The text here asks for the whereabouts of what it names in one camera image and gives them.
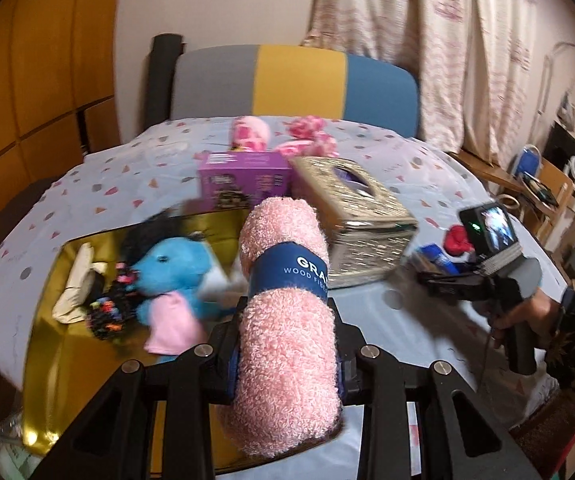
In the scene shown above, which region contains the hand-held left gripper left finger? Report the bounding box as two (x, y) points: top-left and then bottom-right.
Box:
(57, 296), (249, 480)

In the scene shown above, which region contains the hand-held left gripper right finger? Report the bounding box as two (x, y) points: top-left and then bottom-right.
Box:
(325, 297), (543, 480)

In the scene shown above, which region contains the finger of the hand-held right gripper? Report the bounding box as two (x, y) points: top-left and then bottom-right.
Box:
(427, 282), (491, 307)
(416, 270), (474, 288)

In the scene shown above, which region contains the blue packet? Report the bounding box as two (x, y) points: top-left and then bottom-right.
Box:
(415, 244), (455, 267)

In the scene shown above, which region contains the small blue plush pink dress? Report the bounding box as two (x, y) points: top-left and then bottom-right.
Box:
(142, 292), (210, 358)

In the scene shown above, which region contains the pink towel blue band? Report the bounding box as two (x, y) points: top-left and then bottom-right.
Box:
(217, 196), (345, 461)

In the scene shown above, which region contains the blue plush doll black hair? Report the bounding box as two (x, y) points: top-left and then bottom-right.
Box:
(117, 210), (240, 323)

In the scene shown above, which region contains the black beaded fuzzy toy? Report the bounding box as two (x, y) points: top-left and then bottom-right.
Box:
(84, 262), (140, 346)

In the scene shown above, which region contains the gold tray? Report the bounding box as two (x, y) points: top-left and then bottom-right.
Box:
(20, 207), (348, 476)

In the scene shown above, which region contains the person's right hand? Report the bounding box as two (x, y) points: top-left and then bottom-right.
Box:
(487, 291), (569, 357)

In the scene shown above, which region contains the red fuzzy toy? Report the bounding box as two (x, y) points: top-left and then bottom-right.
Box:
(442, 225), (474, 257)

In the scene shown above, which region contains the gold glitter tissue box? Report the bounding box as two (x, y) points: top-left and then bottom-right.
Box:
(290, 156), (418, 290)

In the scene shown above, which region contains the wooden desk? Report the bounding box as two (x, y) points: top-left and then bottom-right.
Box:
(447, 147), (568, 241)

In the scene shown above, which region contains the small blue chair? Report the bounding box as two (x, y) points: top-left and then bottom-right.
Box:
(516, 144), (544, 182)

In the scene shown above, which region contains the black monitor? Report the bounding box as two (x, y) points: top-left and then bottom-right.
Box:
(542, 120), (575, 177)

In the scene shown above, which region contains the purple box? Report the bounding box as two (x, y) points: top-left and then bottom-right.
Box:
(198, 152), (292, 211)

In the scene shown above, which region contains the pink fluffy plush toy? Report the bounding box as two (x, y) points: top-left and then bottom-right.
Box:
(274, 115), (339, 159)

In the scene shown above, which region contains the white pole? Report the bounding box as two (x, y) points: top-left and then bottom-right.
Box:
(531, 42), (575, 147)

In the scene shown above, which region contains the pink spotted plush toy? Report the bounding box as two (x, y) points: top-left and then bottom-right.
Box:
(231, 116), (271, 154)

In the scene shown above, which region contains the grey yellow blue chair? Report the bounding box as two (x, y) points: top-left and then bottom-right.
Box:
(144, 34), (421, 141)

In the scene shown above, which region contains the pink patterned curtain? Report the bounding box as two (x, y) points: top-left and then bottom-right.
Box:
(307, 0), (475, 153)
(467, 0), (541, 158)

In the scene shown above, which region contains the wooden wardrobe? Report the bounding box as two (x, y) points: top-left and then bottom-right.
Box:
(0, 0), (124, 281)

